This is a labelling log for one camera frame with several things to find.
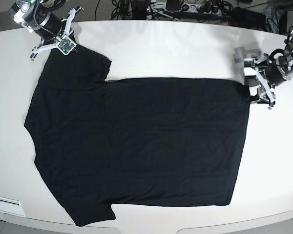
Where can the black box on floor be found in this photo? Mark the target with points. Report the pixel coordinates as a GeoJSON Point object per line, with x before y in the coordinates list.
{"type": "Point", "coordinates": [241, 17]}

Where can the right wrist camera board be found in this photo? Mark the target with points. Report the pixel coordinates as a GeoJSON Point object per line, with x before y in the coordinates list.
{"type": "Point", "coordinates": [66, 45]}

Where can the white label plate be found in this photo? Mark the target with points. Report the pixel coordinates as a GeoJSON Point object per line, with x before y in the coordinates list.
{"type": "Point", "coordinates": [11, 207]}

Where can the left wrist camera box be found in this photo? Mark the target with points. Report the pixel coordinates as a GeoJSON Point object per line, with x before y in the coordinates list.
{"type": "Point", "coordinates": [249, 63]}

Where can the black T-shirt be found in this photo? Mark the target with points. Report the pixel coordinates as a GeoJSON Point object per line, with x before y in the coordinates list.
{"type": "Point", "coordinates": [170, 142]}

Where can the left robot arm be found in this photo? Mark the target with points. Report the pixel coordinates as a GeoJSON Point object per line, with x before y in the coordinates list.
{"type": "Point", "coordinates": [264, 88]}

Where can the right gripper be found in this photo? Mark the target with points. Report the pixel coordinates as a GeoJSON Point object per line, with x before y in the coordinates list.
{"type": "Point", "coordinates": [50, 22]}

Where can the grey power strip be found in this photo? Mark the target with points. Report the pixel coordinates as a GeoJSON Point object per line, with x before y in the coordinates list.
{"type": "Point", "coordinates": [204, 7]}

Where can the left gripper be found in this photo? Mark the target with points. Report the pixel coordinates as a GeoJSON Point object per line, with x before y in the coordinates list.
{"type": "Point", "coordinates": [272, 72]}

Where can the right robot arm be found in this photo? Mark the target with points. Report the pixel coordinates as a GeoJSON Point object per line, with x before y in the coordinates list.
{"type": "Point", "coordinates": [18, 13]}

